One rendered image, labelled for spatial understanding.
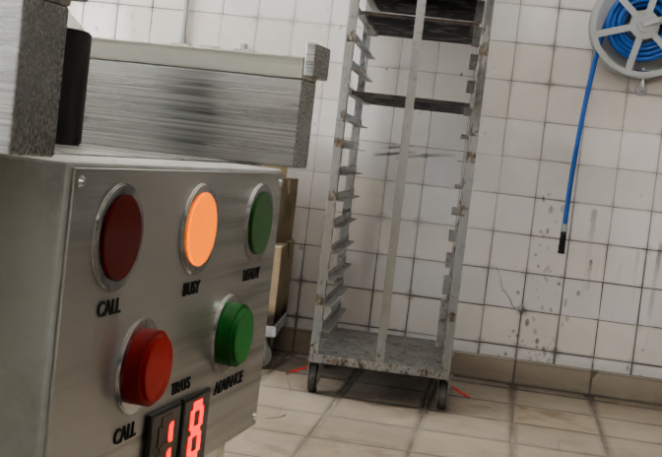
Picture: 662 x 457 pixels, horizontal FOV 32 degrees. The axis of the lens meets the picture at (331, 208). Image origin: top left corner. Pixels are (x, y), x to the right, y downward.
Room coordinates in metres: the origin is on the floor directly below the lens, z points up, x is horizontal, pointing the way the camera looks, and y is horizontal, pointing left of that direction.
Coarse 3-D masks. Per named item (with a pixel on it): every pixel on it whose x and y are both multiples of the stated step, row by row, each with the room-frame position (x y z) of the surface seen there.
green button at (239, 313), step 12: (228, 312) 0.53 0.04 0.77; (240, 312) 0.53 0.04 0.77; (228, 324) 0.53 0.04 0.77; (240, 324) 0.53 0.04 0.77; (252, 324) 0.55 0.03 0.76; (228, 336) 0.53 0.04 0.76; (240, 336) 0.53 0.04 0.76; (228, 348) 0.53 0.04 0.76; (240, 348) 0.54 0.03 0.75; (228, 360) 0.53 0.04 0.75; (240, 360) 0.54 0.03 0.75
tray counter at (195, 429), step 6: (198, 402) 0.51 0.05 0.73; (198, 408) 0.51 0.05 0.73; (192, 414) 0.50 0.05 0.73; (192, 420) 0.50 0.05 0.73; (198, 420) 0.51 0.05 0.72; (192, 426) 0.51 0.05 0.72; (198, 426) 0.51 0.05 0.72; (192, 432) 0.51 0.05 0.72; (198, 432) 0.51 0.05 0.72; (198, 438) 0.51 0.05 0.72; (198, 444) 0.52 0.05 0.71; (186, 450) 0.50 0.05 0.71; (186, 456) 0.50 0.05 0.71; (192, 456) 0.51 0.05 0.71
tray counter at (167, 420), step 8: (168, 416) 0.48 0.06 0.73; (168, 424) 0.48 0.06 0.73; (160, 432) 0.47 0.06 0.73; (168, 432) 0.48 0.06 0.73; (160, 440) 0.47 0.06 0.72; (168, 440) 0.48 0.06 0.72; (160, 448) 0.47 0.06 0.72; (168, 448) 0.48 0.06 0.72; (160, 456) 0.47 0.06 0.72; (168, 456) 0.48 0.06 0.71
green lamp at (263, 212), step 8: (264, 192) 0.57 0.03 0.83; (256, 200) 0.56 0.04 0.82; (264, 200) 0.57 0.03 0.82; (256, 208) 0.56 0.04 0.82; (264, 208) 0.57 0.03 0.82; (256, 216) 0.56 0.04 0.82; (264, 216) 0.57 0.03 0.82; (256, 224) 0.56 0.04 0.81; (264, 224) 0.57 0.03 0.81; (256, 232) 0.56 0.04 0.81; (264, 232) 0.58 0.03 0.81; (256, 240) 0.56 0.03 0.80; (264, 240) 0.58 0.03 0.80; (256, 248) 0.57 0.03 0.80
